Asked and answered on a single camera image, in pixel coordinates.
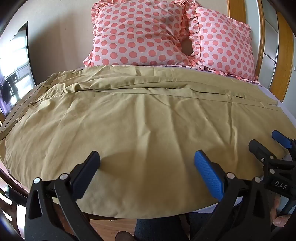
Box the person's right hand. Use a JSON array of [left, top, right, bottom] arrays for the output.
[[270, 193, 294, 229]]

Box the person's leg in dark jeans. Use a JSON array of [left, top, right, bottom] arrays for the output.
[[134, 212, 193, 241]]

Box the wardrobe with grey panels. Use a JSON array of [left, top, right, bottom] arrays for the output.
[[260, 0, 296, 102]]

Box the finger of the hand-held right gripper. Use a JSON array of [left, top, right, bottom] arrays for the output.
[[248, 139, 277, 173], [271, 130, 296, 160]]

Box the small pink polka dot pillow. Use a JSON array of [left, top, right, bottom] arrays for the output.
[[185, 0, 260, 84]]

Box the olive green bed sheet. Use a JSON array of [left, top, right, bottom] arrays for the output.
[[0, 65, 287, 219]]

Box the large pink polka dot pillow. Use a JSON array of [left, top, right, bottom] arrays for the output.
[[83, 0, 199, 68]]

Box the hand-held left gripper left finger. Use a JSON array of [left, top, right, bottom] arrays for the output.
[[25, 151, 103, 241]]

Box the bed with white sheet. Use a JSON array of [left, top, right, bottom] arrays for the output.
[[0, 66, 296, 215]]

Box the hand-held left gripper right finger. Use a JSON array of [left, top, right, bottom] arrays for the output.
[[190, 150, 274, 241]]

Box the dark wooden bed frame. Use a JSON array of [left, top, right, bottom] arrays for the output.
[[0, 168, 137, 241]]

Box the light wooden headboard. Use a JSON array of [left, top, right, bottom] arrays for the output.
[[227, 0, 265, 77]]

